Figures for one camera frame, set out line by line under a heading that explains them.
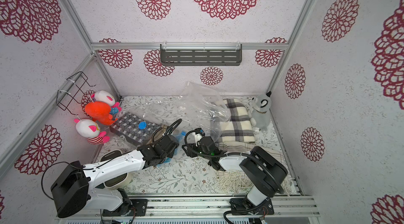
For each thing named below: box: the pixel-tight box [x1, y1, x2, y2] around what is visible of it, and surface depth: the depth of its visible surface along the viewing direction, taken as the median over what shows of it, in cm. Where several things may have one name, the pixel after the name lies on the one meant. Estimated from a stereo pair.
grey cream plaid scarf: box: [218, 98, 256, 144], surface depth 102 cm
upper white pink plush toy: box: [91, 90, 116, 107], surface depth 97 cm
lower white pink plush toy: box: [73, 118, 110, 146], surface depth 82 cm
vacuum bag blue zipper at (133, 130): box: [109, 112, 165, 148], surface depth 97 cm
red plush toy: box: [84, 100, 118, 126], surface depth 91 cm
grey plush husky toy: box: [249, 90, 272, 132], surface depth 98 cm
